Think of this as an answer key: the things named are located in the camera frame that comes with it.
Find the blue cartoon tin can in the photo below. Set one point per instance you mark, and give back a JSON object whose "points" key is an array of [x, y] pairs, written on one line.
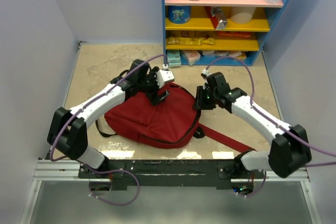
{"points": [[179, 14]]}

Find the blue shelf unit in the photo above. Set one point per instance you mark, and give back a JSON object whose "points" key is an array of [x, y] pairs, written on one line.
{"points": [[207, 27]]}

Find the yellow snack packet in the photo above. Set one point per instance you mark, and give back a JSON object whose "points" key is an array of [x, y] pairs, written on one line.
{"points": [[190, 41]]}

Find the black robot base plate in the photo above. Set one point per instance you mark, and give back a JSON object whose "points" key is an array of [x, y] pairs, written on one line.
{"points": [[218, 173]]}

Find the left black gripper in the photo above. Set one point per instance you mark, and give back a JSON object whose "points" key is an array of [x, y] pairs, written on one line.
{"points": [[154, 98]]}

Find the red student backpack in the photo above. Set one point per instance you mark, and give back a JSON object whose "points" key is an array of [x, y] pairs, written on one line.
{"points": [[168, 125]]}

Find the aluminium frame rail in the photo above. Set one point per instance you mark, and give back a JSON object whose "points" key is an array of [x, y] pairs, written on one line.
{"points": [[67, 170]]}

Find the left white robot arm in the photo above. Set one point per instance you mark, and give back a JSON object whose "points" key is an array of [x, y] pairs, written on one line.
{"points": [[68, 129]]}

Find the white cylindrical container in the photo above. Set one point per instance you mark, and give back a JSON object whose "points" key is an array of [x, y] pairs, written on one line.
{"points": [[241, 15]]}

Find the white orange tissue pack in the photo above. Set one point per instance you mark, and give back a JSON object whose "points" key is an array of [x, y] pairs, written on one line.
{"points": [[191, 56]]}

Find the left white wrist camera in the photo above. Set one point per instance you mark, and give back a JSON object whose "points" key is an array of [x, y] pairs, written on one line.
{"points": [[164, 77]]}

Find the orange flat box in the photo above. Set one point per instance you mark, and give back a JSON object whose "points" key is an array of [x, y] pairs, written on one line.
{"points": [[234, 34]]}

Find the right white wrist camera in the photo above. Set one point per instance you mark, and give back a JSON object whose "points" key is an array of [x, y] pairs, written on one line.
{"points": [[205, 73]]}

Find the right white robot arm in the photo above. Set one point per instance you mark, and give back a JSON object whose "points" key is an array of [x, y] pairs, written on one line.
{"points": [[288, 144]]}

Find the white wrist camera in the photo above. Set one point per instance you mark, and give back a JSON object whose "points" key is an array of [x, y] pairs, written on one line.
{"points": [[205, 73], [164, 77]]}

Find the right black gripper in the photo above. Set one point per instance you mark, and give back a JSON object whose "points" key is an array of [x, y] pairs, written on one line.
{"points": [[199, 104]]}

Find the teal tissue box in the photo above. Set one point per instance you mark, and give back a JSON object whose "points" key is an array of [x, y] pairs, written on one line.
{"points": [[173, 58]]}

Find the red silver snack bag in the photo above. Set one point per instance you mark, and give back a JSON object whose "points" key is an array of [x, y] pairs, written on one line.
{"points": [[218, 18]]}

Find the yellow sponge pack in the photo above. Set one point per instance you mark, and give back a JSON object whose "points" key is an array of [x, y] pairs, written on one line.
{"points": [[242, 56]]}

